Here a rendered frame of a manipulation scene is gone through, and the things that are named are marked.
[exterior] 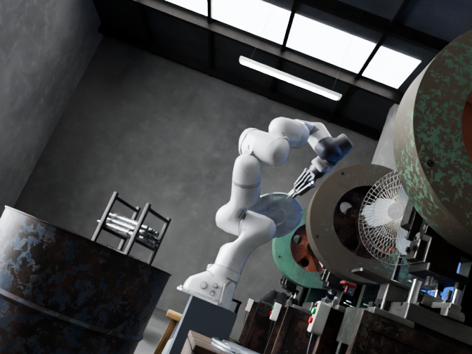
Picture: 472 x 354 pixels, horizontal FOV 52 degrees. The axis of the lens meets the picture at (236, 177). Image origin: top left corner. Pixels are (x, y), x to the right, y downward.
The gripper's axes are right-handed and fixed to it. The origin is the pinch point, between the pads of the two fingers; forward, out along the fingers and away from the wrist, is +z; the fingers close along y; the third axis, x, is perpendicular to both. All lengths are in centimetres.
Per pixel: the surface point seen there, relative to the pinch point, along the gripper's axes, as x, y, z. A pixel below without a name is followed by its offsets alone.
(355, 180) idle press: -86, 83, 7
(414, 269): -32, -50, -25
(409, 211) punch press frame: -32, -25, -35
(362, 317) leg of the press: 1, -80, -15
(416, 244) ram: -25, -47, -33
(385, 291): -20, -61, -16
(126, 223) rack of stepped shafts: 12, 116, 155
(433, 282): -36, -58, -28
